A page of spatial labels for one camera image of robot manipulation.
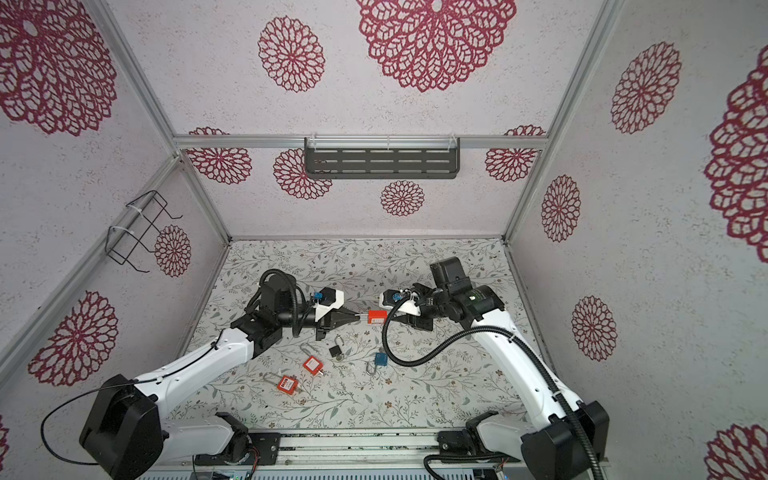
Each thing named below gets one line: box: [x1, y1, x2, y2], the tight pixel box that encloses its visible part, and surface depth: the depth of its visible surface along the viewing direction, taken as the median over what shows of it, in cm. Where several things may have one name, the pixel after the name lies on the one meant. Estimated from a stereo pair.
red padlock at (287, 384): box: [277, 375, 299, 395], surface depth 85 cm
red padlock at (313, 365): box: [302, 355, 324, 376], surface depth 89 cm
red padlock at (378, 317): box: [367, 310, 389, 325], surface depth 72 cm
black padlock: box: [329, 335, 345, 358], surface depth 92 cm
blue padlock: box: [374, 352, 388, 366], surface depth 89 cm
